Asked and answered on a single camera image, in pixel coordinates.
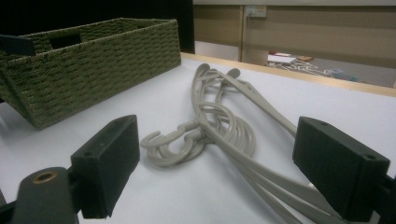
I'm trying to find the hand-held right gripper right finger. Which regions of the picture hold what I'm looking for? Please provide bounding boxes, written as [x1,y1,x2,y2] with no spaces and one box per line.
[292,116,391,223]

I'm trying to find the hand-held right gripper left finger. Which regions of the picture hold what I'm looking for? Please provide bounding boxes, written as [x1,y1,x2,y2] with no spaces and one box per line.
[70,114,141,219]

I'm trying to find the beige plastic clothes hanger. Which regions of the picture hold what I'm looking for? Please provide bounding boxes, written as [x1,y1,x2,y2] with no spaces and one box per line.
[148,66,312,224]
[146,63,353,224]
[139,63,344,218]

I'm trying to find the green woven basket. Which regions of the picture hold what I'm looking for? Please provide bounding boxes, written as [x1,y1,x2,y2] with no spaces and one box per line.
[0,17,182,130]

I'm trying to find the white table mat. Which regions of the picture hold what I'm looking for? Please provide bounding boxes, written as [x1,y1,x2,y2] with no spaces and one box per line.
[0,57,396,224]

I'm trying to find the white flat sheet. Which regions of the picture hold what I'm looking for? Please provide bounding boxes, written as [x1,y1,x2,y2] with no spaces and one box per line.
[267,53,297,65]

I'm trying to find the wooden cabinet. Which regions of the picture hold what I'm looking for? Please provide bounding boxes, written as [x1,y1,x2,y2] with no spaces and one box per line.
[192,4,396,68]

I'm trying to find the white wire hangers on floor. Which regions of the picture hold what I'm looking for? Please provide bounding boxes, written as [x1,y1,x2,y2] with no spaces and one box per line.
[269,60,329,77]

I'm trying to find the white wall socket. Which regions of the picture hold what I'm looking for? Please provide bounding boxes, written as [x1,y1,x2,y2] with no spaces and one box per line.
[245,6,268,19]

